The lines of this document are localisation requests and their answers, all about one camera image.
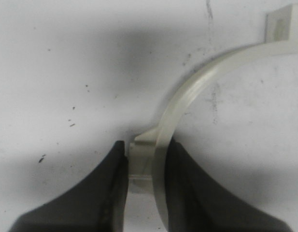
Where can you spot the white half pipe clamp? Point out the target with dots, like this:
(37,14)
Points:
(147,153)

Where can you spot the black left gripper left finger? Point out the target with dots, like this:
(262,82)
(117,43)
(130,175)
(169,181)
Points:
(96,204)

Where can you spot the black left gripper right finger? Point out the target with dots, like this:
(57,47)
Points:
(197,203)

